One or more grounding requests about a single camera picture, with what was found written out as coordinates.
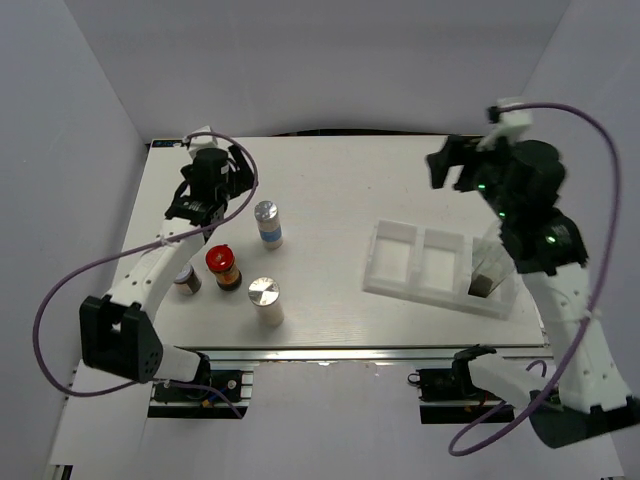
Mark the white silver cap shaker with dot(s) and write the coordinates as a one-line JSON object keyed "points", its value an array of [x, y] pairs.
{"points": [[265, 295]]}

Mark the red lid sauce jar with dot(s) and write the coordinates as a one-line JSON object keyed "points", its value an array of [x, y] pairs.
{"points": [[221, 262]]}

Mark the left blue corner sticker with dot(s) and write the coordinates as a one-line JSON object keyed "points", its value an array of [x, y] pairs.
{"points": [[166, 143]]}

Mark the clear glass bottle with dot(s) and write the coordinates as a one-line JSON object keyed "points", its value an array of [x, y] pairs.
{"points": [[487, 252]]}

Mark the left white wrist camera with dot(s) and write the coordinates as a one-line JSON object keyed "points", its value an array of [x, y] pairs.
{"points": [[200, 139]]}

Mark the blue label silver cap shaker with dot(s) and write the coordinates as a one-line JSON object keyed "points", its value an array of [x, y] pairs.
{"points": [[267, 218]]}

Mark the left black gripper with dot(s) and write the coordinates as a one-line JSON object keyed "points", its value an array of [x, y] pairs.
{"points": [[242, 178]]}

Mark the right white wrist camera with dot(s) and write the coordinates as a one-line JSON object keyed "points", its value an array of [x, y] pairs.
{"points": [[509, 125]]}

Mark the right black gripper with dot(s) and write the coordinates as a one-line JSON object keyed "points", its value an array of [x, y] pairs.
{"points": [[463, 153]]}

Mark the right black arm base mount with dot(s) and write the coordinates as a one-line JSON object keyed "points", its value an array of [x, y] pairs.
{"points": [[441, 402]]}

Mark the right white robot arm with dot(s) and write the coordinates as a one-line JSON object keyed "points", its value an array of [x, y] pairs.
{"points": [[586, 397]]}

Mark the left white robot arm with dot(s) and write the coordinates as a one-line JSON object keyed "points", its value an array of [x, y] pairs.
{"points": [[117, 329]]}

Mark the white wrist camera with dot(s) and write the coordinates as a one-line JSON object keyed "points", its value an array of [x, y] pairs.
{"points": [[200, 139], [509, 125]]}

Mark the glass bottle with dark sauce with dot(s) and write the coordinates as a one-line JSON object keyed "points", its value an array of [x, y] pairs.
{"points": [[485, 281]]}

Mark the small brown spice jar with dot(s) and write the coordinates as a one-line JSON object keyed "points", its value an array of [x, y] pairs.
{"points": [[187, 282]]}

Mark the white three-slot organizer tray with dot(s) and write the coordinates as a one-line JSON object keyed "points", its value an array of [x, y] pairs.
{"points": [[431, 267]]}

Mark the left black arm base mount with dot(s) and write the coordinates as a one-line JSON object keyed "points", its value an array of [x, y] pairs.
{"points": [[215, 393]]}

